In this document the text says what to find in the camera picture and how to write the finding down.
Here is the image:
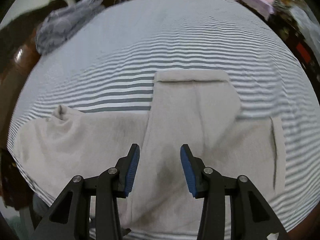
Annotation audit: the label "beige fleece pants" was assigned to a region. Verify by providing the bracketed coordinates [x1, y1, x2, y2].
[13, 70, 286, 233]

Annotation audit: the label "grey white striped bedsheet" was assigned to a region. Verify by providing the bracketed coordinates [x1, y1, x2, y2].
[7, 0, 319, 239]

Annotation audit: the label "dark wooden headboard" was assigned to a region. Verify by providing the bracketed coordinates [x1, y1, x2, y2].
[1, 0, 67, 148]

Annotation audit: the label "folded grey blue quilt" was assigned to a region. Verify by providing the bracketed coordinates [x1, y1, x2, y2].
[35, 0, 105, 55]

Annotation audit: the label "white dotted fabric bag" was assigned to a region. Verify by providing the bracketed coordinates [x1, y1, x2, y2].
[290, 6, 319, 63]

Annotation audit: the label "lilac folded cloth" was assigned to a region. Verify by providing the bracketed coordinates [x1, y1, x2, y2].
[235, 0, 274, 21]

